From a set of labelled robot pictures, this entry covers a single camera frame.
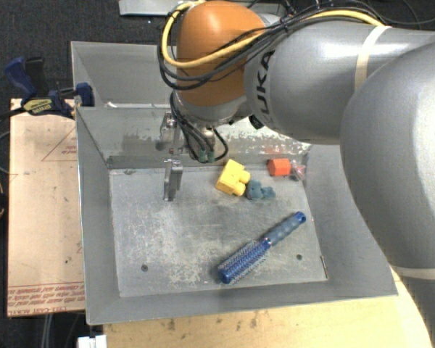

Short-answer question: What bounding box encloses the pink clear plastic wrapper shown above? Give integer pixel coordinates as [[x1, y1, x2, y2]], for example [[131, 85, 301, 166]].
[[290, 159, 307, 181]]

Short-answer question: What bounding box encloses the grey metal bin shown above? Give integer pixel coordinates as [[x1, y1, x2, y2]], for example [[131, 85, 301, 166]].
[[70, 41, 399, 326]]

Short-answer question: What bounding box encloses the dark green toy block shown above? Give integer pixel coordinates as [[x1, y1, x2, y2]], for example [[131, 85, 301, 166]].
[[246, 179, 277, 201]]

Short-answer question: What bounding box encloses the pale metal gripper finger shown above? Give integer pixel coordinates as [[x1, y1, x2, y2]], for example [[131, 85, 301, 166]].
[[173, 164, 184, 193], [162, 159, 175, 202]]

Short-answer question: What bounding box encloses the yellow toy building block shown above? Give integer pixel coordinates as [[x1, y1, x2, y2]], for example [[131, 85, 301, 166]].
[[215, 159, 252, 196]]

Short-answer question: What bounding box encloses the blue round hairbrush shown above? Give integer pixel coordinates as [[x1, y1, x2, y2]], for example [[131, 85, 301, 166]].
[[217, 211, 307, 286]]

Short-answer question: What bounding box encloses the brown cardboard board, red print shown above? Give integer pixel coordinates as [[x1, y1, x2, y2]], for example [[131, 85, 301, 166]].
[[7, 98, 86, 318]]

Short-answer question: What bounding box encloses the orange-red block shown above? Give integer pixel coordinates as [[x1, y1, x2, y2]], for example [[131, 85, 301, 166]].
[[267, 157, 292, 178]]

